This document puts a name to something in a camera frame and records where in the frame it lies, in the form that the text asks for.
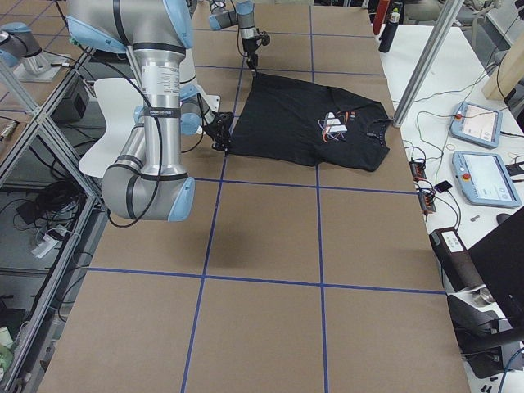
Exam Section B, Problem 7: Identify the orange circuit board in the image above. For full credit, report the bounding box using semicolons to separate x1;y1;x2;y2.
409;160;427;181

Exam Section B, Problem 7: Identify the far blue teach pendant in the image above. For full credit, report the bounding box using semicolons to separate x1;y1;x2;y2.
449;101;503;149

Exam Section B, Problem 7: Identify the black monitor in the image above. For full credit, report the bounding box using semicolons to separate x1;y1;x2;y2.
469;209;523;326

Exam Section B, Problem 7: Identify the near blue teach pendant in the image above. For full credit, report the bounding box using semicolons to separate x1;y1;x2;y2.
452;151;522;209

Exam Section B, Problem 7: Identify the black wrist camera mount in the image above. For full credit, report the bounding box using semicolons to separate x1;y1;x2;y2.
255;31;271;47
208;112;234;151

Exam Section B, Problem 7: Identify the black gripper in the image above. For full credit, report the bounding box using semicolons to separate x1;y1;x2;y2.
204;112;229;143
242;37;260;77

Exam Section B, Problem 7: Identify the black printed t-shirt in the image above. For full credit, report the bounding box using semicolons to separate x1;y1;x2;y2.
228;74;389;172

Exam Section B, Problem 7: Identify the aluminium frame post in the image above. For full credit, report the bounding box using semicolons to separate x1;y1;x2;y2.
392;0;463;128

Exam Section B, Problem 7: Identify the black box white label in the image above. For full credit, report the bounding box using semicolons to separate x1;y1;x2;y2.
429;227;483;291

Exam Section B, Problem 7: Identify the small black square device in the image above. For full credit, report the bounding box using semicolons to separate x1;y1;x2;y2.
434;180;452;193

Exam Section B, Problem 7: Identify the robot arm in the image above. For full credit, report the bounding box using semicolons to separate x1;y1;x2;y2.
66;1;195;223
209;1;267;75

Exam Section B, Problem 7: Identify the black water bottle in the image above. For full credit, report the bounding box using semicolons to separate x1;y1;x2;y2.
378;12;400;53

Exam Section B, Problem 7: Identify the blue teach pendant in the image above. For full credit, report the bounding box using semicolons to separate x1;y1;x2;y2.
452;151;522;209
449;101;503;149

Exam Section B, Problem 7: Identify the white plastic chair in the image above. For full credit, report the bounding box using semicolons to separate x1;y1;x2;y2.
79;78;143;178

